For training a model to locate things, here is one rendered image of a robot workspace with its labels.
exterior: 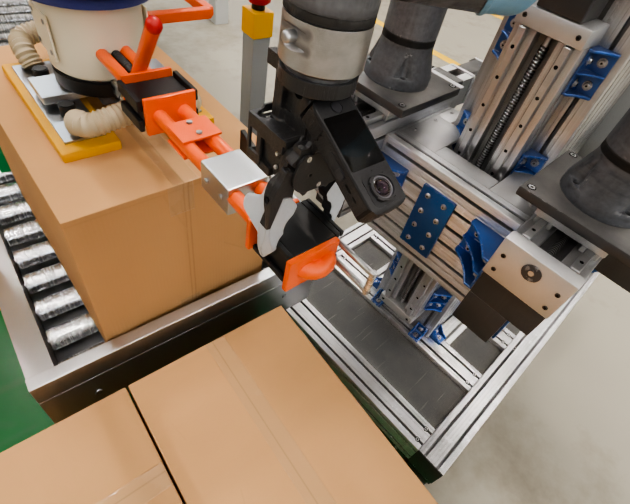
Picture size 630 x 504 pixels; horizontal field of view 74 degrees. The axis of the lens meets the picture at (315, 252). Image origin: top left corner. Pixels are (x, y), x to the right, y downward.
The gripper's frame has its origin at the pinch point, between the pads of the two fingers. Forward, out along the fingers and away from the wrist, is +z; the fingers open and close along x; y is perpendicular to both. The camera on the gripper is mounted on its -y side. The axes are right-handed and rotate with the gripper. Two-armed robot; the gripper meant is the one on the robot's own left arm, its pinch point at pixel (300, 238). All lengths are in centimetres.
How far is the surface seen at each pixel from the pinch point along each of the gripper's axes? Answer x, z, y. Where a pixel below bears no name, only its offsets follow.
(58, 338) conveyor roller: 27, 54, 40
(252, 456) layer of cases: 7, 54, -6
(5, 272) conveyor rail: 31, 49, 59
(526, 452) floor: -83, 108, -53
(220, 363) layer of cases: 2, 54, 15
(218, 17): -170, 102, 302
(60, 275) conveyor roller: 21, 55, 57
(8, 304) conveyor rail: 33, 49, 50
